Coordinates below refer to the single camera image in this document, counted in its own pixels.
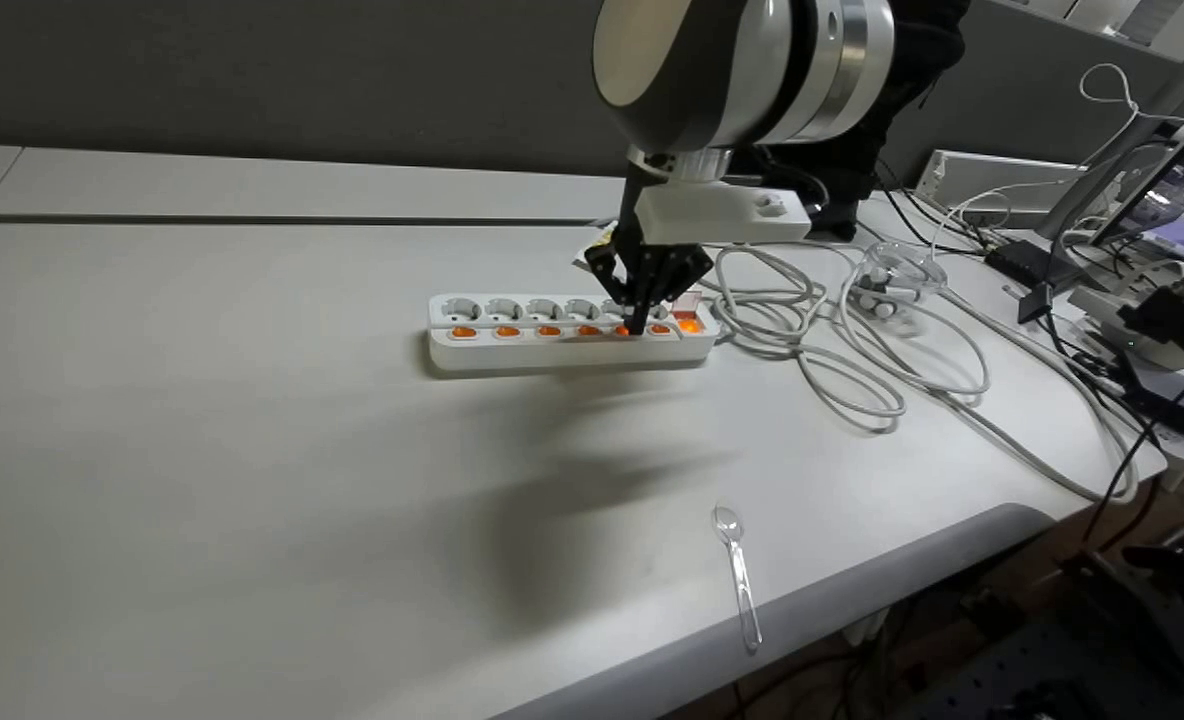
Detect white coiled power cable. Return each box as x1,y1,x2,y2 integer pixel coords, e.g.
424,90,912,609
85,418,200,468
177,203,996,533
675,232,1145,507

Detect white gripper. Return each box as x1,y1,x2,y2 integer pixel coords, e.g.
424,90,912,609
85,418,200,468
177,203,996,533
579,145,817,337

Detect clear plastic wrapper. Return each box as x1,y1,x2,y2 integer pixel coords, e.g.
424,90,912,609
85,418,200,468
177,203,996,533
843,235,951,329

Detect black adapter box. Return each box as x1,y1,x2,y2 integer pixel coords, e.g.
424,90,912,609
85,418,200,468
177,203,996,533
983,235,1092,329

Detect clear plastic spoon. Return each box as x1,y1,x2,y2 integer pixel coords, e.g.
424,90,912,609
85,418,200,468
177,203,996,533
710,506,770,655

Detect white looped thin cable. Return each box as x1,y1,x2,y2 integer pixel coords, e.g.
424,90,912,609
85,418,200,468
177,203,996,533
1078,60,1152,138

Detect thin black cable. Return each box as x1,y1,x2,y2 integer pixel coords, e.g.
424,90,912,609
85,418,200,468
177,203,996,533
1036,323,1184,546

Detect silver angled stand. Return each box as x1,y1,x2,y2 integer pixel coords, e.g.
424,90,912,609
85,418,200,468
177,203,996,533
1039,50,1184,247

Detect white flat box device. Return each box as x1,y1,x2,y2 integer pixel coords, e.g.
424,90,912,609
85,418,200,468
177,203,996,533
912,145,1092,225

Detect white six-socket power strip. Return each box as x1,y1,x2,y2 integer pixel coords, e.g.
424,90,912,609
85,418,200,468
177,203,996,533
424,290,723,380

